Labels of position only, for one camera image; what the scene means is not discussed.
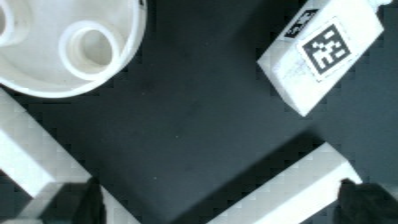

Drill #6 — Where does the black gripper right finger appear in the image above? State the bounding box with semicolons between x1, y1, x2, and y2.
336;179;398;224

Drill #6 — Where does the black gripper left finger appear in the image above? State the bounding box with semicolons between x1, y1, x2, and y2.
39;178;107;224

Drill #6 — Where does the white stool leg with tags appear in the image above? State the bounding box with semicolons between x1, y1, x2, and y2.
258;0;393;116

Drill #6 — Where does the white round stool seat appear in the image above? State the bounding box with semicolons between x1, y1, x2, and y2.
0;0;148;98

